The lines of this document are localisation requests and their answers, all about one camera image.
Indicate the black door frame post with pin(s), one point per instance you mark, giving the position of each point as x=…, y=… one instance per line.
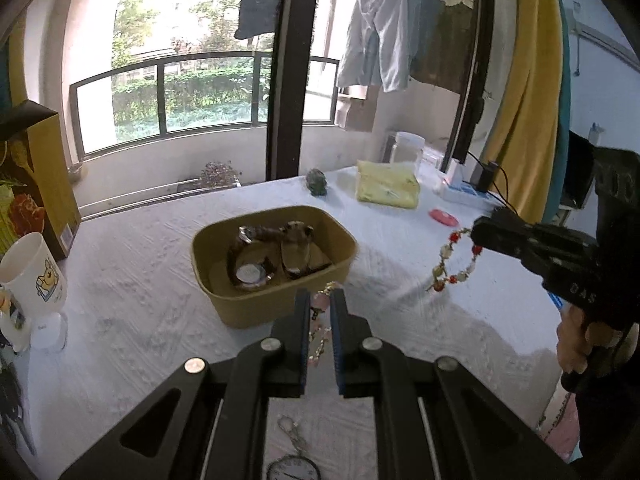
x=289, y=71

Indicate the right hand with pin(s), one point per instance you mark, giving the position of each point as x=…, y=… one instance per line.
x=579, y=339

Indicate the light blue hanging shirt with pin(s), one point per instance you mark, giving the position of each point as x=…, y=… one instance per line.
x=381, y=39

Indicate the white earbuds case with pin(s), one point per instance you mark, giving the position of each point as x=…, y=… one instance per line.
x=49, y=333

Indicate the yellow curtain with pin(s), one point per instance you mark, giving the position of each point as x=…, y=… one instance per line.
x=524, y=135

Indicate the black balcony railing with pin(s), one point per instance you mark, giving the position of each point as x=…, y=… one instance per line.
x=175, y=95

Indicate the red round lid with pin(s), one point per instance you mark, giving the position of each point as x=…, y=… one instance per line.
x=443, y=217

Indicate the white power strip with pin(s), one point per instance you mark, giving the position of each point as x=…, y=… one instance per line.
x=453, y=189

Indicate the tan rectangular tray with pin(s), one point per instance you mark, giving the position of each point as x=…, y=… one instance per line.
x=239, y=309

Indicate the brown strap wristwatch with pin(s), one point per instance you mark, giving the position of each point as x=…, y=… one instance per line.
x=300, y=256

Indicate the dark hanging garment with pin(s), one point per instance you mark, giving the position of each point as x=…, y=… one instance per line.
x=444, y=42

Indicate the green frog figurine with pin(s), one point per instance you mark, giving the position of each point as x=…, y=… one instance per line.
x=316, y=182

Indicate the silver pocket watch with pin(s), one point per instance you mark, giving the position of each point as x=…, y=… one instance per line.
x=296, y=466

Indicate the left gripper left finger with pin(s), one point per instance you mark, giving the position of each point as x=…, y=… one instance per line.
x=207, y=420

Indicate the teal curtain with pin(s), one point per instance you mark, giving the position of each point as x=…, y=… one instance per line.
x=562, y=140

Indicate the white tablecloth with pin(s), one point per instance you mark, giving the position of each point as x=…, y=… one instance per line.
x=148, y=289

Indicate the white cartoon mug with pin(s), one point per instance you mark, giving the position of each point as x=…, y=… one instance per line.
x=32, y=285

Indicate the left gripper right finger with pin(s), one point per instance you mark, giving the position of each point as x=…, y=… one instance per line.
x=433, y=420

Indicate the clear plastic jar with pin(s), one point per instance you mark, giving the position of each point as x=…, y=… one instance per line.
x=408, y=147

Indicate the yellow brown snack box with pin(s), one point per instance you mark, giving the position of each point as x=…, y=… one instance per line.
x=36, y=194

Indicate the yellow tissue pack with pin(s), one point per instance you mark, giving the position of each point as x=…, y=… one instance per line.
x=387, y=183

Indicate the dried flower pot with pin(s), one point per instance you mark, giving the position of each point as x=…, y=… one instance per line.
x=219, y=175

